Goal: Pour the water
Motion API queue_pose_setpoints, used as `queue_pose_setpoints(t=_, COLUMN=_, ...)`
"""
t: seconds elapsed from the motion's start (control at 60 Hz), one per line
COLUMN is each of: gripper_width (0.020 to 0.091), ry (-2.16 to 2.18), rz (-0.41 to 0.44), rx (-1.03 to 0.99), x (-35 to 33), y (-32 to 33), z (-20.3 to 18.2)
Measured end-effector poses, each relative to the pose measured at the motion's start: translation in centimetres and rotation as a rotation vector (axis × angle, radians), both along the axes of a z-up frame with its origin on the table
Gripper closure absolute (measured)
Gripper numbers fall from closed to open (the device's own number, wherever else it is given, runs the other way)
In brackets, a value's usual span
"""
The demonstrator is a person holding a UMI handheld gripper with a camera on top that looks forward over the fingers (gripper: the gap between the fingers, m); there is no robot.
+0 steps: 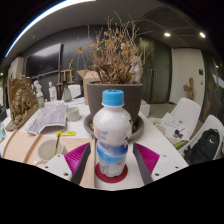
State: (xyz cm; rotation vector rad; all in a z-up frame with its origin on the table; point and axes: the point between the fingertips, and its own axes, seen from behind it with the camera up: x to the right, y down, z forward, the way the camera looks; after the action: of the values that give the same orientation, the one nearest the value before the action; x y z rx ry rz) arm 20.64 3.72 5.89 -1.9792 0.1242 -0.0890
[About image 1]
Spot black backpack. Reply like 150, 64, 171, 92
183, 128, 221, 166

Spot beige wooden drawing board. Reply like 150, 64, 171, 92
23, 133, 97, 189
1, 129, 43, 164

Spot small white bowl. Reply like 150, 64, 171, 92
65, 106, 82, 122

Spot open grey newspaper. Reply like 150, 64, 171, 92
25, 103, 69, 135

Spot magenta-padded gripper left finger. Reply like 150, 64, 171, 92
42, 142, 92, 186

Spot wooden easel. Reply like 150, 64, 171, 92
57, 68, 75, 100

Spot white plaster figure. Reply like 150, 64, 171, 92
48, 81, 58, 102
32, 79, 44, 99

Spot loose white papers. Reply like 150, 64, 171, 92
160, 112, 186, 141

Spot small green-labelled bottle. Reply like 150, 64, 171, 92
36, 95, 45, 109

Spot white cabinet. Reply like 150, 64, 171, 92
7, 57, 25, 81

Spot white ceramic mug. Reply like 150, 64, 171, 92
33, 138, 65, 167

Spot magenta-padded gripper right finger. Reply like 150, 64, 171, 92
132, 142, 183, 186

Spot brown carved wooden sculpture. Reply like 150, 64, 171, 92
4, 74, 40, 132

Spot yellow packet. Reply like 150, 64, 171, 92
55, 130, 76, 138

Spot dry plant in grey pot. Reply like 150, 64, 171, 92
76, 13, 154, 123

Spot brown wooden figure statue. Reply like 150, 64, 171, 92
183, 77, 195, 101

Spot brown cardboard box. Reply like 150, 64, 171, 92
76, 69, 101, 106

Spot long ceiling light strip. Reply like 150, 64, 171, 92
4, 0, 96, 58

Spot black wall screen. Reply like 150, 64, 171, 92
25, 43, 63, 78

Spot blue-capped plastic drink bottle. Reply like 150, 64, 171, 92
92, 88, 134, 178

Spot thin stirring stick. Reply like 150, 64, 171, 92
54, 134, 63, 156

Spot dark spray bottle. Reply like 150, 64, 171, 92
60, 79, 73, 103

